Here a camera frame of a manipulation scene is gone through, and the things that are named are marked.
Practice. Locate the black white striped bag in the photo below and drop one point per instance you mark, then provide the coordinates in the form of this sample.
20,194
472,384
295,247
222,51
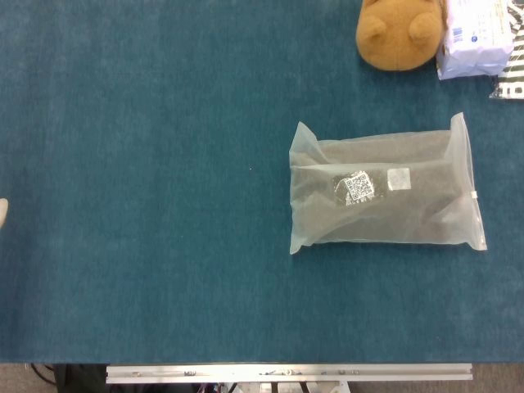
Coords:
513,82

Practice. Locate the aluminium profile rail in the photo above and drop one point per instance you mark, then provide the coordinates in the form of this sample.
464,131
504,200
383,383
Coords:
286,373

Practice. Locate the frosted plastic zip bag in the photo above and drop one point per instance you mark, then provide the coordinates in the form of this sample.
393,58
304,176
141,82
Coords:
368,221

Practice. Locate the white parcel with blue print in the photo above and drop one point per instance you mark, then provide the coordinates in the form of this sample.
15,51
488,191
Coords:
475,45

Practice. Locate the blue felt table mat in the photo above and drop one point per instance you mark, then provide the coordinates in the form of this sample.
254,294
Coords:
163,204

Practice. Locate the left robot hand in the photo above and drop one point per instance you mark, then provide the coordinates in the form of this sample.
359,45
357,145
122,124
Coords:
3,210

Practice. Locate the brown plush toy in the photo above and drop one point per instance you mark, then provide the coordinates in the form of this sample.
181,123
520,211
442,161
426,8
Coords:
393,45

